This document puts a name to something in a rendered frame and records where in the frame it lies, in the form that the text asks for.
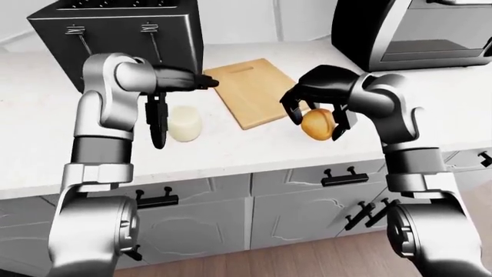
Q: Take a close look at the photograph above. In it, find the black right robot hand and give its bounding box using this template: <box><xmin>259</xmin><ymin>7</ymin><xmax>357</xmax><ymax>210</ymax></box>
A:
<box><xmin>278</xmin><ymin>64</ymin><xmax>366</xmax><ymax>142</ymax></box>

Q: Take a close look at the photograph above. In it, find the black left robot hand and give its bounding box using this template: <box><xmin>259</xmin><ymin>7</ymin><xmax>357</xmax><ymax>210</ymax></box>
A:
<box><xmin>143</xmin><ymin>65</ymin><xmax>220</xmax><ymax>150</ymax></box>

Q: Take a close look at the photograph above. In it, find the golden bread roll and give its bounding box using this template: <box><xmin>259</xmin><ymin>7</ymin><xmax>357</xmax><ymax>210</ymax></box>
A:
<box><xmin>301</xmin><ymin>108</ymin><xmax>334</xmax><ymax>142</ymax></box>

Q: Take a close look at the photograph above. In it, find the wooden cutting board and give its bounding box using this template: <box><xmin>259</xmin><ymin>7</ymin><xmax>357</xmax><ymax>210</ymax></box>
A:
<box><xmin>202</xmin><ymin>58</ymin><xmax>311</xmax><ymax>132</ymax></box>

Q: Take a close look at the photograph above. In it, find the cream white cup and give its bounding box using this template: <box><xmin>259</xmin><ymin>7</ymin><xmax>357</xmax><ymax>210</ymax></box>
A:
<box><xmin>167</xmin><ymin>105</ymin><xmax>203</xmax><ymax>143</ymax></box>

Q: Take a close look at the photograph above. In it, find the black four-slot toaster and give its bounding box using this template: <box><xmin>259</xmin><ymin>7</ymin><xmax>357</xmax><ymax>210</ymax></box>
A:
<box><xmin>26</xmin><ymin>0</ymin><xmax>205</xmax><ymax>93</ymax></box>

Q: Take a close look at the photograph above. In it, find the grey cabinet drawer front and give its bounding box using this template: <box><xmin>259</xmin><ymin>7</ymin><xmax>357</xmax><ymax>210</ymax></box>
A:
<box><xmin>36</xmin><ymin>175</ymin><xmax>253</xmax><ymax>216</ymax></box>
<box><xmin>251</xmin><ymin>159</ymin><xmax>389</xmax><ymax>197</ymax></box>
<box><xmin>441</xmin><ymin>147</ymin><xmax>492</xmax><ymax>174</ymax></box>

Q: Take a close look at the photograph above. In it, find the black toaster oven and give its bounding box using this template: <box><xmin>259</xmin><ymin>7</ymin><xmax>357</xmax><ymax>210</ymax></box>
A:
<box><xmin>331</xmin><ymin>0</ymin><xmax>492</xmax><ymax>73</ymax></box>

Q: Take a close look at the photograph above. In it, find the grey cabinet door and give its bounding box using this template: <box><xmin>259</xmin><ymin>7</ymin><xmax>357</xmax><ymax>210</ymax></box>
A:
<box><xmin>126</xmin><ymin>195</ymin><xmax>249</xmax><ymax>268</ymax></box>
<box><xmin>249</xmin><ymin>184</ymin><xmax>397</xmax><ymax>251</ymax></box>

